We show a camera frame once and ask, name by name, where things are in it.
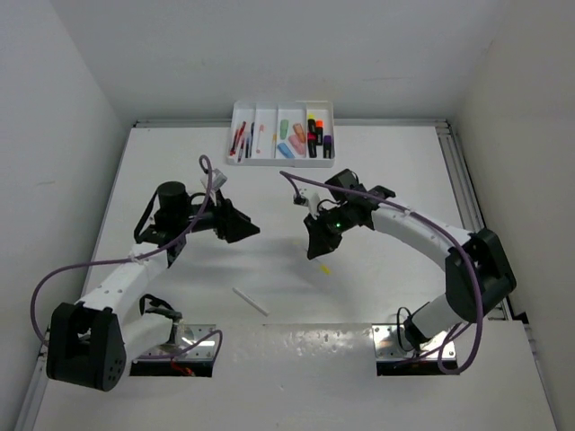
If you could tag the pink tip clear pen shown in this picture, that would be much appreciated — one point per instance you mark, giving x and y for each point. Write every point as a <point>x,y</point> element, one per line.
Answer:
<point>258,143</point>

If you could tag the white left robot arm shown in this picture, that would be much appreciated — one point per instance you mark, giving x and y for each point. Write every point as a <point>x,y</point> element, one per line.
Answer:
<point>90,342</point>

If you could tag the white divided organizer tray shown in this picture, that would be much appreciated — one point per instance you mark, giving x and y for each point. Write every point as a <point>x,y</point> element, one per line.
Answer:
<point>270,113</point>

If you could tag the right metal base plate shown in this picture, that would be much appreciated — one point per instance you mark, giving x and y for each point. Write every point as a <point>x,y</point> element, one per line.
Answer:
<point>391,346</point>

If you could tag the white marker pen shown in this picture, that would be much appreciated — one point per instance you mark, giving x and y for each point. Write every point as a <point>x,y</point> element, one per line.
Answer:
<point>259,307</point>

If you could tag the green eraser case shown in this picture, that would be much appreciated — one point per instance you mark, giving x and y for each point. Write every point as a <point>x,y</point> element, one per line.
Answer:
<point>283,128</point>

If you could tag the red ballpoint pen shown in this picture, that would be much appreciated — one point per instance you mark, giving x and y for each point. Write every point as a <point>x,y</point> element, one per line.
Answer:
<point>239,134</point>

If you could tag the orange eraser case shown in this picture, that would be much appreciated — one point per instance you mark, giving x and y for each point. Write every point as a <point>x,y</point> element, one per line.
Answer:
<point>299,131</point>

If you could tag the metal base plate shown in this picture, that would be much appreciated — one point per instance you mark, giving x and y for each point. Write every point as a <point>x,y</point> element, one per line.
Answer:
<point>191,342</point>
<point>391,346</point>

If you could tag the blue eraser case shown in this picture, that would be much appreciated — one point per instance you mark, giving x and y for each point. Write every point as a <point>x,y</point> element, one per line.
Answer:
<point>285,151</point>

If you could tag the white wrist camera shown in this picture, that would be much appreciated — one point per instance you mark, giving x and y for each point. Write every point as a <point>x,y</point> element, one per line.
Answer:
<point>310,200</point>
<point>218,179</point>

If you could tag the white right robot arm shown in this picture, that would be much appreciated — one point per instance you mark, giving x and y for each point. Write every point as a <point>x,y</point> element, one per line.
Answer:
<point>476,267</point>

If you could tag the yellow cap black highlighter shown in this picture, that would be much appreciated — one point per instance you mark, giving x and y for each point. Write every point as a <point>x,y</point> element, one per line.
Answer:
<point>311,124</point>

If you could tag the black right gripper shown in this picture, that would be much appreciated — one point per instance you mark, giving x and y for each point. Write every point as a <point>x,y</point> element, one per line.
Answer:
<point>320,241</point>

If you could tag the orange cap highlighter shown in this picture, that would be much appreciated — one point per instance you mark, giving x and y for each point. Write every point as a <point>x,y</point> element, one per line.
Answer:
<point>319,130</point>

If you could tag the dark red gel pen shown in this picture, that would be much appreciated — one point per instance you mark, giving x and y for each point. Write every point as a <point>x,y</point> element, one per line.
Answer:
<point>240,151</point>

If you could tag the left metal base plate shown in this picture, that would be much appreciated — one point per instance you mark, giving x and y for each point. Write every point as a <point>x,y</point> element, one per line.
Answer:
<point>191,342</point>

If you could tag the blue ballpoint pen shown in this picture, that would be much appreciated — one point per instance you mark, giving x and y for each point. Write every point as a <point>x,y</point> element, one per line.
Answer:
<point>251,133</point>

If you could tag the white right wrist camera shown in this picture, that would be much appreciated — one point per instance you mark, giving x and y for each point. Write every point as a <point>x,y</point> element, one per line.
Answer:
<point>310,200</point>

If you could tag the pink cap black highlighter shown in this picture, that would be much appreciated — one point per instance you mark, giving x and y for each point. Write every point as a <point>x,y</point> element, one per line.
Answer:
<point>311,145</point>

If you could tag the purple cap black highlighter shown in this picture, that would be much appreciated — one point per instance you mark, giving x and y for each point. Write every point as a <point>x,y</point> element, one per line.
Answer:
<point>327,147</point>

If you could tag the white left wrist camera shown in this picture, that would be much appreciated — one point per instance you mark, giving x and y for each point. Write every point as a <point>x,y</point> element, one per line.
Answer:
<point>218,179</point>

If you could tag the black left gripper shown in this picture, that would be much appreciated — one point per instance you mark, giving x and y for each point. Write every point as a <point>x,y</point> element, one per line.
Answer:
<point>229,223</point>

